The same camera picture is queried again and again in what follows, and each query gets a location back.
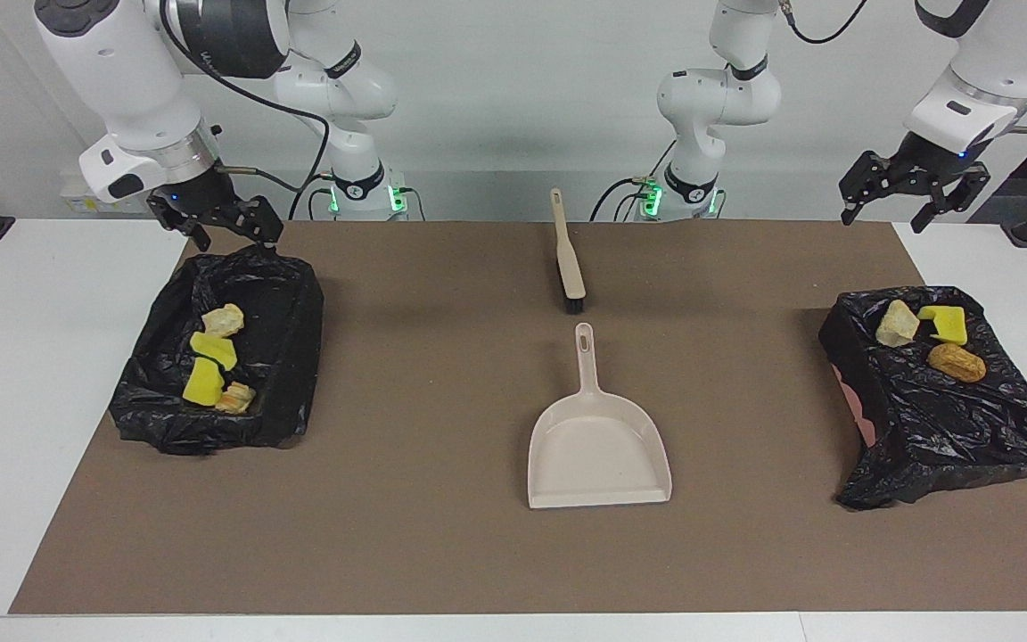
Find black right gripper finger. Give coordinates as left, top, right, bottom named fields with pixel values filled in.
left=146, top=191, right=212, bottom=252
left=234, top=194, right=285, bottom=251

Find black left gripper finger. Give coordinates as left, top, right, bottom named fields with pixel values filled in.
left=910, top=163, right=992, bottom=235
left=838, top=151, right=894, bottom=226

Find pale beige sponge chunk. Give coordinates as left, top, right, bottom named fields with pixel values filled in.
left=876, top=300, right=921, bottom=348
left=201, top=303, right=245, bottom=338

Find notched yellow sponge piece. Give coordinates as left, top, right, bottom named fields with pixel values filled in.
left=916, top=305, right=969, bottom=346

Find large yellow sponge piece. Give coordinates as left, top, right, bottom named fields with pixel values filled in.
left=190, top=332, right=238, bottom=371

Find orange brown sponge chunk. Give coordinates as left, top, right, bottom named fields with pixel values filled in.
left=928, top=343, right=987, bottom=384

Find small yellow sponge piece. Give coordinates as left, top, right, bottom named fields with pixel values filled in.
left=182, top=357, right=226, bottom=407

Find beige brown sponge chunk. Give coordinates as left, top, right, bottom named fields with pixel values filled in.
left=214, top=381, right=254, bottom=414

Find beige hand brush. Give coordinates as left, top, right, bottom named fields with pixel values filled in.
left=550, top=187, right=587, bottom=314

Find beige plastic dustpan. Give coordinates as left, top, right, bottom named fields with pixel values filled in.
left=527, top=322, right=673, bottom=510

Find black bag lined pink bin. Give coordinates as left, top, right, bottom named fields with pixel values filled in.
left=818, top=285, right=1027, bottom=511

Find brown table mat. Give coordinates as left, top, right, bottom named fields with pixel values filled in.
left=10, top=220, right=1027, bottom=614

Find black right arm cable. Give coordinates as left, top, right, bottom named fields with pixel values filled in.
left=160, top=0, right=332, bottom=219

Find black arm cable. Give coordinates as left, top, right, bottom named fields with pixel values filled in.
left=776, top=0, right=1027, bottom=136
left=160, top=0, right=332, bottom=219

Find black base cable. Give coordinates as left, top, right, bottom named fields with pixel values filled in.
left=589, top=177, right=648, bottom=221
left=304, top=174, right=336, bottom=221

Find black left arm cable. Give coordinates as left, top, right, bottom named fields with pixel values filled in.
left=776, top=0, right=1027, bottom=136

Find white wall socket box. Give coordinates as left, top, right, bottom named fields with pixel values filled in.
left=61, top=172, right=158, bottom=215

